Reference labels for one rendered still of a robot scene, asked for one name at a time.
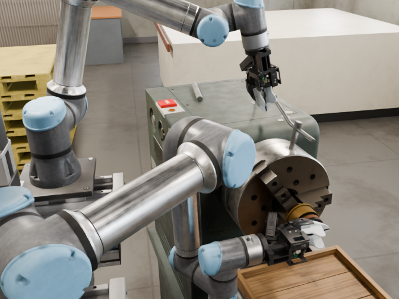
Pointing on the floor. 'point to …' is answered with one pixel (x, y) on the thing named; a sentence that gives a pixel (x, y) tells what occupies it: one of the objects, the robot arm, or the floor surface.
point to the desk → (105, 37)
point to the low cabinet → (303, 62)
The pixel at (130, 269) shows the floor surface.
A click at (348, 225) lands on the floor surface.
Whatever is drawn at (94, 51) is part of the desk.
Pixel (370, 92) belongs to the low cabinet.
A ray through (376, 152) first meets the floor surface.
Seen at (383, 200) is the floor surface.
